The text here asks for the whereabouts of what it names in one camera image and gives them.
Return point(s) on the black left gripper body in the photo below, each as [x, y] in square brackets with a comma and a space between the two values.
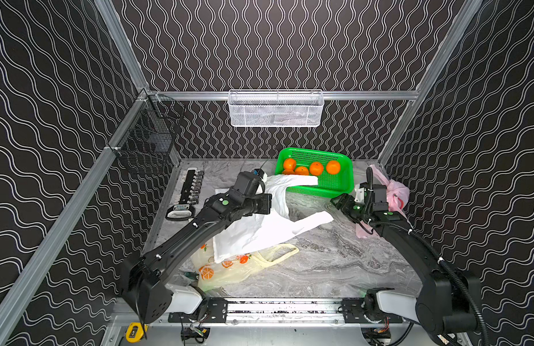
[265, 203]

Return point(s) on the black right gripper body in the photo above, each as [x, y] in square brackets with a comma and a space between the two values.
[354, 209]

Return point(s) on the white plastic bag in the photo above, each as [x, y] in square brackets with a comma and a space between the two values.
[258, 232]

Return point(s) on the large orange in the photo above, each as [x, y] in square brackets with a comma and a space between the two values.
[333, 167]
[316, 169]

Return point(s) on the pink plastic bag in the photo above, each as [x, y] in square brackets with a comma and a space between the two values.
[397, 197]

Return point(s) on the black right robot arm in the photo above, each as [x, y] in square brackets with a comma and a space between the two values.
[449, 302]

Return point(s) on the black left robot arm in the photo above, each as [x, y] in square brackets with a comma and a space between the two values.
[143, 278]

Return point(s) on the green plastic basket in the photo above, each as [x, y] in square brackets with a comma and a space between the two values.
[328, 186]

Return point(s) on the large orange top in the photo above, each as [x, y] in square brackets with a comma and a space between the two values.
[333, 167]

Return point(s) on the orange far left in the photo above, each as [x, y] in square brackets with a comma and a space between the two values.
[289, 164]

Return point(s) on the orange centre bottom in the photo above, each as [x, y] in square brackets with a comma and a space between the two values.
[300, 170]

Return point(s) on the yellow bag with orange print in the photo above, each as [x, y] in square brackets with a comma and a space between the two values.
[236, 269]

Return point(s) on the yellow tape measure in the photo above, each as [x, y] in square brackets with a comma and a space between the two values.
[136, 332]

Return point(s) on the socket set rail holder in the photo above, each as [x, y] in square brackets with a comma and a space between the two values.
[185, 209]

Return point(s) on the white wire mesh basket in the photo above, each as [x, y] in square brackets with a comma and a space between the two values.
[275, 108]

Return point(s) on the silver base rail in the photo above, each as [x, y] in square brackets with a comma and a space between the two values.
[243, 312]

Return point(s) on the black wire basket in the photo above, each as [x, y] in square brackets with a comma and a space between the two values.
[146, 147]

